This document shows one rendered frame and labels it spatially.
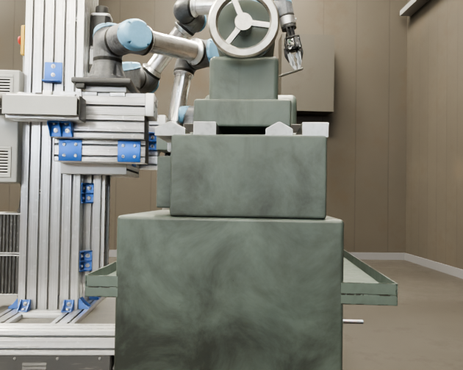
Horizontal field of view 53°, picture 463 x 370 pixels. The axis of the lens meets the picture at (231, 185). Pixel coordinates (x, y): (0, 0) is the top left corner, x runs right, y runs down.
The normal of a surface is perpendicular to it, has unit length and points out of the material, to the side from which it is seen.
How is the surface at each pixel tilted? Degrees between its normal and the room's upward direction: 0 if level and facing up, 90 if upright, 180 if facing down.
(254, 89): 90
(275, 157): 90
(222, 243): 90
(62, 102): 90
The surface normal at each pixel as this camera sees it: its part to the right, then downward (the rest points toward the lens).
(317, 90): 0.05, -0.02
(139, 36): 0.65, 0.00
